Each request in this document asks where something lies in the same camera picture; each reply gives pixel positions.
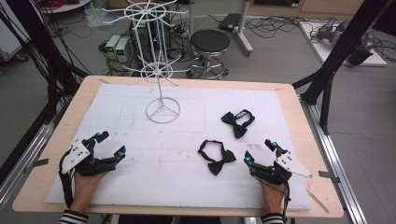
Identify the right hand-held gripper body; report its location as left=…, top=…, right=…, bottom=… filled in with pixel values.
left=249, top=151, right=314, bottom=186

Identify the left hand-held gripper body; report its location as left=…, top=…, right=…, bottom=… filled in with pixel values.
left=59, top=138, right=117, bottom=177

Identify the black bow tie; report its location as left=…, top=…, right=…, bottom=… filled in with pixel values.
left=220, top=108, right=256, bottom=140
left=197, top=139, right=237, bottom=176

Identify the white wire display rack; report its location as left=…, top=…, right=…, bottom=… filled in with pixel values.
left=101, top=0, right=190, bottom=125

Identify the person's right hand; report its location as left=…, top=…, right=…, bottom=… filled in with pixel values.
left=260, top=179, right=287, bottom=216

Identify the person's left hand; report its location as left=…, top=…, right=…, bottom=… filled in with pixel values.
left=68, top=171, right=108, bottom=214

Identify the grey metal clamp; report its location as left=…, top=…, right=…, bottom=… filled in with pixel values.
left=318, top=170, right=341, bottom=184
left=22, top=158, right=50, bottom=175

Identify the thin wooden stick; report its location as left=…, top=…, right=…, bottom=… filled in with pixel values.
left=305, top=188, right=330, bottom=215

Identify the white foam mat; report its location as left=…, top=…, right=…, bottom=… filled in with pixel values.
left=45, top=83, right=313, bottom=213

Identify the grey bench power supply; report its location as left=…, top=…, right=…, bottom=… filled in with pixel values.
left=115, top=36, right=133, bottom=63
left=105, top=34, right=121, bottom=60

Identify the white floor platform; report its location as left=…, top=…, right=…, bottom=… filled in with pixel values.
left=298, top=20, right=388, bottom=68

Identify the black computer tower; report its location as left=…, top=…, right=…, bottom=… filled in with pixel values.
left=133, top=17, right=172, bottom=63

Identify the black round stool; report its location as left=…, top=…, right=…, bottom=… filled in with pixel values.
left=186, top=29, right=232, bottom=80

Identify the grey robot device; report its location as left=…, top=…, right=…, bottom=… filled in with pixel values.
left=310, top=16, right=375, bottom=66

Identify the white round table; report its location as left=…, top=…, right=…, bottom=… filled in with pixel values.
left=39, top=0, right=93, bottom=15

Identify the black flat box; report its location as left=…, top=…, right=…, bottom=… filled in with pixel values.
left=218, top=12, right=242, bottom=33

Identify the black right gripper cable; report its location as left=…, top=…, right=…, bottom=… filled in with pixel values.
left=280, top=180, right=292, bottom=224

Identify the aluminium rail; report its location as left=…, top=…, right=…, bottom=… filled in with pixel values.
left=0, top=122, right=55, bottom=208
left=299, top=98, right=369, bottom=224

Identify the black metal frame stand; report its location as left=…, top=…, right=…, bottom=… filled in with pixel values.
left=291, top=0, right=396, bottom=136
left=0, top=0, right=92, bottom=125

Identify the white stand post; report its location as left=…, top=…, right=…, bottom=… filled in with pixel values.
left=233, top=0, right=255, bottom=58

